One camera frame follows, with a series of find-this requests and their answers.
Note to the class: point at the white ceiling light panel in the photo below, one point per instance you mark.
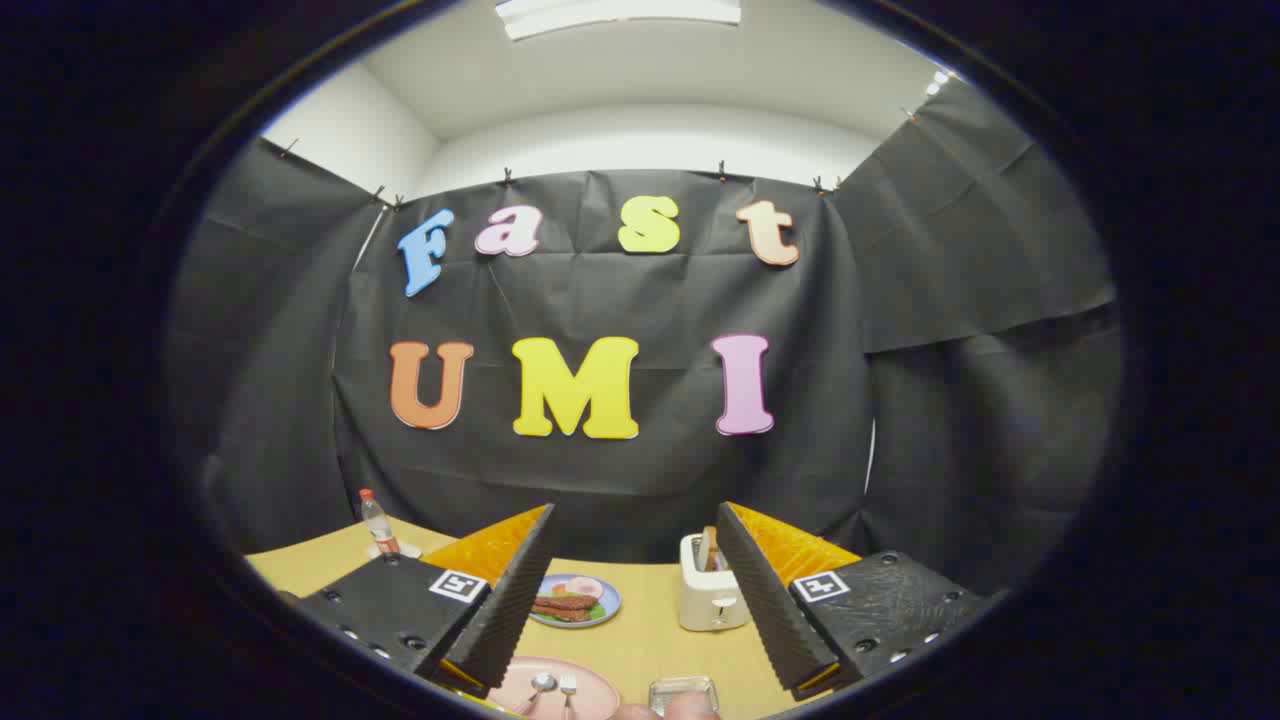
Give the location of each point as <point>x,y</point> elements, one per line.
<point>620,12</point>

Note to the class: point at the toast slice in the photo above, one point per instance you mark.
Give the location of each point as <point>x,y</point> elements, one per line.
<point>708,548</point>

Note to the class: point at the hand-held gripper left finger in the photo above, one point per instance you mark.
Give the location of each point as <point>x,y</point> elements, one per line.
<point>505,610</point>

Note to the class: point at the pink ham slice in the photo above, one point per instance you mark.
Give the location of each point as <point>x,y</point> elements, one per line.
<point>585,587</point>

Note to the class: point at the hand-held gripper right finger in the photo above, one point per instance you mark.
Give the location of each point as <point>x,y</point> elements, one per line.
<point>765,600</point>

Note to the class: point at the blue plate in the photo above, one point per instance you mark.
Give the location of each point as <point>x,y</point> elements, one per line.
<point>607,598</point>

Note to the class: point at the white toaster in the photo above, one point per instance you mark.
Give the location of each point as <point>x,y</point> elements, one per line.
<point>705,600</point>

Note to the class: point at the pink plate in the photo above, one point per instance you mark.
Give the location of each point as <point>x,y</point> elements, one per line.
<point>590,690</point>

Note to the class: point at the clear plastic bottle red label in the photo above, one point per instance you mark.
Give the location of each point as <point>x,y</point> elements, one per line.
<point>378,525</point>

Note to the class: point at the brown meat strip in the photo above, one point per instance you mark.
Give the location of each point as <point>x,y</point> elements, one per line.
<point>565,602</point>
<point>562,614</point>

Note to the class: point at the row of black cloth clips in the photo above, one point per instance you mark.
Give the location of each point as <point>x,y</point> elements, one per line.
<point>507,178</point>

